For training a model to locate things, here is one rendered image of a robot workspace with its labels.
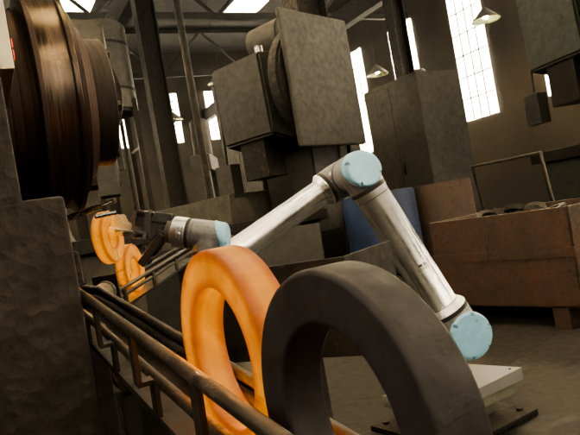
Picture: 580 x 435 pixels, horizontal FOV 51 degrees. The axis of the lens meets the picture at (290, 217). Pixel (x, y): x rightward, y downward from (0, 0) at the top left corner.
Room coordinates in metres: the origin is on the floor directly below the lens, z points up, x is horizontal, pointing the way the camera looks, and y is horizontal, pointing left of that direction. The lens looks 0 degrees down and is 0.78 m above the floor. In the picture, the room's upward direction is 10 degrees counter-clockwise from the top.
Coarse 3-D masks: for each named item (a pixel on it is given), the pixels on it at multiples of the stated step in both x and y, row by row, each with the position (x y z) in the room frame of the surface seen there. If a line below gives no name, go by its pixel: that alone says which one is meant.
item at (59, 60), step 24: (48, 0) 1.22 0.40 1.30; (48, 24) 1.16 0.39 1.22; (48, 48) 1.13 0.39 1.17; (72, 48) 1.14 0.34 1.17; (48, 72) 1.12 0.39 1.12; (72, 72) 1.14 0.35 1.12; (48, 96) 1.12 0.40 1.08; (72, 96) 1.14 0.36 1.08; (72, 120) 1.15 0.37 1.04; (72, 144) 1.17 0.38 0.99; (72, 168) 1.19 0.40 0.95; (72, 192) 1.25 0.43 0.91
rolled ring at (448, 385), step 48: (288, 288) 0.38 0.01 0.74; (336, 288) 0.33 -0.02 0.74; (384, 288) 0.32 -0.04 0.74; (288, 336) 0.39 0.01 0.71; (384, 336) 0.30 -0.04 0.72; (432, 336) 0.30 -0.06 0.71; (288, 384) 0.41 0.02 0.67; (384, 384) 0.31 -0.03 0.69; (432, 384) 0.28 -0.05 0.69; (432, 432) 0.28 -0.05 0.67; (480, 432) 0.29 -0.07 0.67
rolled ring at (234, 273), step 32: (224, 256) 0.49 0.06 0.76; (256, 256) 0.50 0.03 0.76; (192, 288) 0.55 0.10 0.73; (224, 288) 0.49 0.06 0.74; (256, 288) 0.47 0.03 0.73; (192, 320) 0.57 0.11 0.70; (256, 320) 0.45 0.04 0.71; (192, 352) 0.58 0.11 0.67; (224, 352) 0.59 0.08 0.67; (256, 352) 0.45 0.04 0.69; (224, 384) 0.57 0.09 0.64; (256, 384) 0.46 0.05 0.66; (224, 416) 0.54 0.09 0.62
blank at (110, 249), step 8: (112, 216) 1.84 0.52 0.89; (96, 224) 1.76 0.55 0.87; (104, 224) 1.78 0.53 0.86; (96, 232) 1.75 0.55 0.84; (104, 232) 1.77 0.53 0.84; (96, 240) 1.75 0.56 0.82; (104, 240) 1.76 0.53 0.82; (112, 240) 1.85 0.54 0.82; (120, 240) 1.87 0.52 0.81; (96, 248) 1.75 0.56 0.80; (104, 248) 1.75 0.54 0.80; (112, 248) 1.80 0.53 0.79; (120, 248) 1.85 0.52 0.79; (104, 256) 1.77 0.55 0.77; (112, 256) 1.79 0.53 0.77; (120, 256) 1.84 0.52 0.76
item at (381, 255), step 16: (352, 256) 0.86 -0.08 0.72; (368, 256) 0.91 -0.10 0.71; (384, 256) 0.98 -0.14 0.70; (272, 272) 0.89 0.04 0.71; (288, 272) 0.87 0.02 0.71; (224, 304) 0.93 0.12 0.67; (224, 320) 0.93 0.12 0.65; (224, 336) 0.93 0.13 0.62; (240, 336) 0.92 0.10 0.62; (336, 336) 0.85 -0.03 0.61; (240, 352) 0.92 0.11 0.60; (336, 352) 0.85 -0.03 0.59; (352, 352) 0.84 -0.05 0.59
